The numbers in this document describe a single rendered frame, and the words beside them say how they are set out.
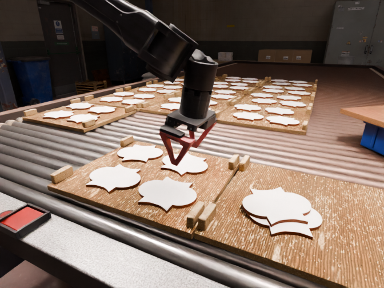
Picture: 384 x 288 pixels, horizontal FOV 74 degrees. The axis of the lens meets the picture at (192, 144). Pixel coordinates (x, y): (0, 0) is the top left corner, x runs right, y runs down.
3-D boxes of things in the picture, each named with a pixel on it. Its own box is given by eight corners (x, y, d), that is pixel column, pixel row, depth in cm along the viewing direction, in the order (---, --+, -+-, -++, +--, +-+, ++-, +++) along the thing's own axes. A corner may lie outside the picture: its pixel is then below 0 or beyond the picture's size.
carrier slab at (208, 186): (191, 240, 49) (191, 234, 49) (47, 190, 66) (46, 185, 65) (240, 165, 79) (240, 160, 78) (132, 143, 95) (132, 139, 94)
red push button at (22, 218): (19, 236, 51) (16, 230, 50) (1, 227, 53) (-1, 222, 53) (46, 218, 56) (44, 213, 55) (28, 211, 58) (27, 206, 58)
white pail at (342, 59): (351, 76, 503) (356, 56, 489) (334, 75, 514) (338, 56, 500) (350, 74, 528) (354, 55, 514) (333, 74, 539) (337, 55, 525)
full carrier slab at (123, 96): (137, 111, 137) (136, 103, 135) (83, 103, 154) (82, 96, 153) (171, 99, 166) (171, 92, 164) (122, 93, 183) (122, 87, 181)
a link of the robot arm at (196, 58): (190, 55, 43) (222, 60, 44) (186, 48, 49) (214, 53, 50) (183, 94, 46) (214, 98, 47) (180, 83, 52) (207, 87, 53)
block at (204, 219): (205, 232, 49) (205, 220, 48) (196, 229, 50) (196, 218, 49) (216, 214, 54) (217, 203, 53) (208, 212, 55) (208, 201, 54)
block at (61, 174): (55, 184, 65) (53, 175, 64) (51, 183, 66) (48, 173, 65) (74, 174, 70) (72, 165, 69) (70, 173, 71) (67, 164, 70)
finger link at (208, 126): (171, 150, 57) (177, 111, 52) (185, 139, 63) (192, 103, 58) (198, 161, 55) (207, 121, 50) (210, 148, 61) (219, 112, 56)
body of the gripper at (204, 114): (164, 123, 49) (170, 86, 45) (188, 110, 57) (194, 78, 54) (195, 135, 47) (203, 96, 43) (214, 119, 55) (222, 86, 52)
